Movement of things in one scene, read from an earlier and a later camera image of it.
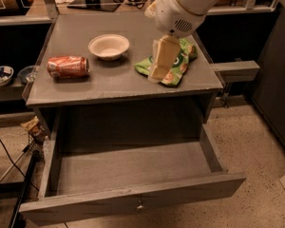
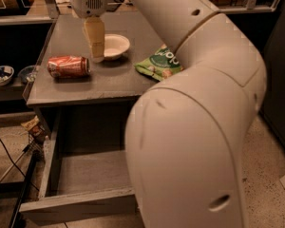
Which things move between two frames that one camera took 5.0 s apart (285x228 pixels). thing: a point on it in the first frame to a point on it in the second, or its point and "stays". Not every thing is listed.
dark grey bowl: x=28 y=73 stays
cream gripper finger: x=167 y=50 to x=95 y=28
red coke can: x=66 y=66 stays
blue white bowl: x=1 y=75 stays
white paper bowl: x=109 y=47 stays
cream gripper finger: x=155 y=49 to x=85 y=33
